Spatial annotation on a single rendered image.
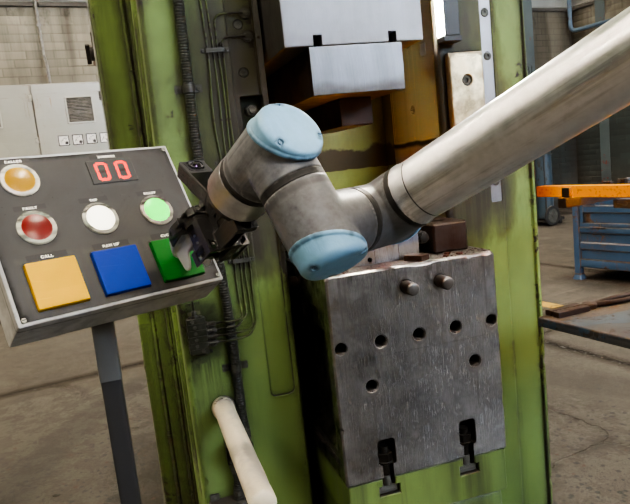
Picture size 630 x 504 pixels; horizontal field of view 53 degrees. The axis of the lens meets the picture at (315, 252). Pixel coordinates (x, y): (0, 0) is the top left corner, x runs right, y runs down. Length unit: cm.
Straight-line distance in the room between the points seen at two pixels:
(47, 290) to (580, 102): 74
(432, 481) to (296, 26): 99
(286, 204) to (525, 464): 126
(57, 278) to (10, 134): 542
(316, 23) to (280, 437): 91
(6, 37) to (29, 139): 121
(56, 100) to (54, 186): 538
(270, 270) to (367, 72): 48
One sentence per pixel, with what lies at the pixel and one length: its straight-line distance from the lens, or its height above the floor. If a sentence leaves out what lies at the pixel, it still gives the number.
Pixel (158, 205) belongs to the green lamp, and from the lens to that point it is 112.
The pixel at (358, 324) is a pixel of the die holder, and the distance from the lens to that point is 128.
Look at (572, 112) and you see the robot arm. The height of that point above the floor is 117.
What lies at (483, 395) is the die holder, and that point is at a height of 60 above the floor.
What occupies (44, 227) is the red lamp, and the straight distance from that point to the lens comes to 104.
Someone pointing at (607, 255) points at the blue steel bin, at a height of 21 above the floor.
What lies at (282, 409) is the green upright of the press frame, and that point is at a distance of 150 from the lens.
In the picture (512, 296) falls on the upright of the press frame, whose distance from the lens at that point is 169.
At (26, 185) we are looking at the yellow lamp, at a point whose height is 115.
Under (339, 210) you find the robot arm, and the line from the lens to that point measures 76.
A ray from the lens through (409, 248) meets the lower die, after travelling 136.
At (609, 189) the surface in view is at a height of 103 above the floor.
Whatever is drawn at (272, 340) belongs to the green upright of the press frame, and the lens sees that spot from 145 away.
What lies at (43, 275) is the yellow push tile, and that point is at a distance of 100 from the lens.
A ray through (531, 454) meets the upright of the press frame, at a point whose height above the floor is 31.
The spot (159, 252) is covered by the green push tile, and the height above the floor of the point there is 102.
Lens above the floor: 115
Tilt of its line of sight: 8 degrees down
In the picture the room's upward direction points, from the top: 6 degrees counter-clockwise
